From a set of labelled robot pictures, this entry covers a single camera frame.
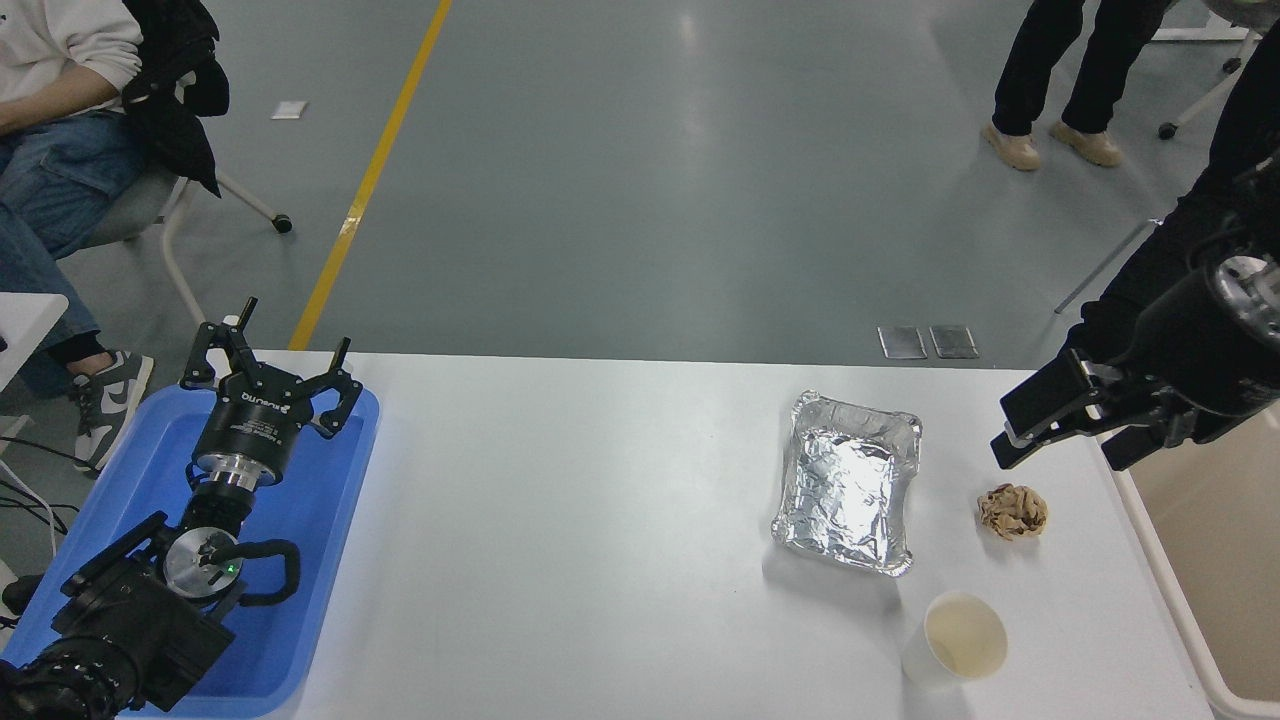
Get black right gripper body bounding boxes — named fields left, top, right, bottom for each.
left=1130, top=265, right=1280, bottom=417

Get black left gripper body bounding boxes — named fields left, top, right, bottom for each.
left=194, top=368, right=314, bottom=473

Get white paper cup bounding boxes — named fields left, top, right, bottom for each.
left=900, top=590, right=1009, bottom=691

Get person beside bin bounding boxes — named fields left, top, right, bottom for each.
left=1065, top=20, right=1280, bottom=366

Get blue plastic tray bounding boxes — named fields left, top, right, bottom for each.
left=0, top=383, right=381, bottom=719

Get crumpled tan paper ball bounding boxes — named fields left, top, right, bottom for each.
left=977, top=484, right=1049, bottom=542

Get large pale bin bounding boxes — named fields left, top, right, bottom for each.
left=1100, top=400, right=1280, bottom=720

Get grey office chair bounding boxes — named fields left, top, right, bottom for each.
left=78, top=70, right=294, bottom=326

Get silver foil tray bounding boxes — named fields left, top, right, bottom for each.
left=770, top=390, right=923, bottom=579

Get small white table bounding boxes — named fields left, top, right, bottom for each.
left=0, top=292, right=69, bottom=391

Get seated person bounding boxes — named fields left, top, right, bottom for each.
left=0, top=0, right=156, bottom=473

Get white wheeled chair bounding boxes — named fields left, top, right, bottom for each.
left=1150, top=0, right=1280, bottom=141

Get black jacket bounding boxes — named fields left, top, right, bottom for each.
left=120, top=0, right=231, bottom=198

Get walking person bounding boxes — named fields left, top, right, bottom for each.
left=982, top=0, right=1171, bottom=171

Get black floor cables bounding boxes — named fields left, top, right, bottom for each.
left=0, top=435, right=81, bottom=556

